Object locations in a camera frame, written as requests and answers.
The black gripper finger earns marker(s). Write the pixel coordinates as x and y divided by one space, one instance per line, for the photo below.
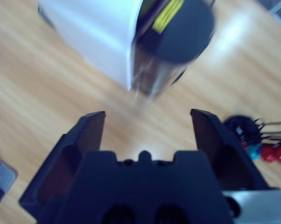
231 154
61 163

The white capsule coffee machine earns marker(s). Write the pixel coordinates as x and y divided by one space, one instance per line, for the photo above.
96 28

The blue foil coffee capsule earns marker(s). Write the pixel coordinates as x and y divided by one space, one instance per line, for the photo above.
255 151

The black capsule holder with rods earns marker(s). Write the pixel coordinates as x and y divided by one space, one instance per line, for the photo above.
245 123

